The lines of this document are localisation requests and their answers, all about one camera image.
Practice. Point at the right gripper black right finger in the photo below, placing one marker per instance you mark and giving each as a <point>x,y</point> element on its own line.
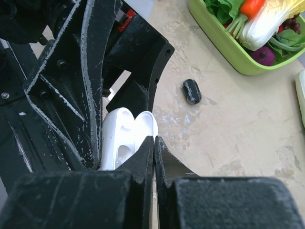
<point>167,169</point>

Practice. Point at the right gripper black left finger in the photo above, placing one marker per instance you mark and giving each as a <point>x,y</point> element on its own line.
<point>138,207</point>

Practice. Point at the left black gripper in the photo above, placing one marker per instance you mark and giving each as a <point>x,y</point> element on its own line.
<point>52,119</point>

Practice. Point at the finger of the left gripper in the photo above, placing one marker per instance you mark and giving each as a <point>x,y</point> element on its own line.
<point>141,50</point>

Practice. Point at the white earbud charging case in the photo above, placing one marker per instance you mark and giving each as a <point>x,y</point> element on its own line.
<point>123,134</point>

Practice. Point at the black earbud case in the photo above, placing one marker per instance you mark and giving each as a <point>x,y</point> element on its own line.
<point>191,91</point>

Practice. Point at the green plastic vegetable tray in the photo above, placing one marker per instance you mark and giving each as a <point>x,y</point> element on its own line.
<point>228,46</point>

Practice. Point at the green white bok choy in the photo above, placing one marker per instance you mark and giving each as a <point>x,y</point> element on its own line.
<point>224,10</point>

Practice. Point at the yellow leaf cabbage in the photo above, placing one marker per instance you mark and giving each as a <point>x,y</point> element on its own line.
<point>258,31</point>

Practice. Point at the orange toy carrot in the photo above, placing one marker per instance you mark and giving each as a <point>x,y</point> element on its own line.
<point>248,10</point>

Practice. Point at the purple beet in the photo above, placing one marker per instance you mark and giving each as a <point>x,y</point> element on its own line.
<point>264,56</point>

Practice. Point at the dark green spinach leaves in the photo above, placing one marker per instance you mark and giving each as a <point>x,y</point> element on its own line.
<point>287,44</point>

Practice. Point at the napa cabbage on table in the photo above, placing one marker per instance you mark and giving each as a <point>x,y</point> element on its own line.
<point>300,90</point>

